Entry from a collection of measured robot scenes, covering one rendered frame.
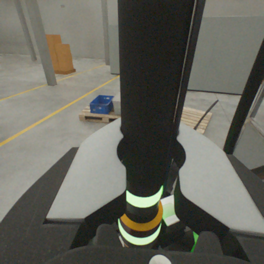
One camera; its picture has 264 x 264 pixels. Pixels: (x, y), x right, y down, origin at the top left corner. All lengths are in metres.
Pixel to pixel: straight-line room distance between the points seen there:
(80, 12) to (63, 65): 6.73
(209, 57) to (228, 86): 1.11
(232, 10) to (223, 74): 7.11
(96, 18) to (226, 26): 9.89
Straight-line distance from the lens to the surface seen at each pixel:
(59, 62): 8.45
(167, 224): 0.19
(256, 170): 0.28
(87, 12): 14.11
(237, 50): 5.75
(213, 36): 5.60
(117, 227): 0.38
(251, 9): 12.71
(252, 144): 1.51
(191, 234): 0.31
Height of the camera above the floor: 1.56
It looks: 32 degrees down
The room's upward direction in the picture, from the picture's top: 1 degrees clockwise
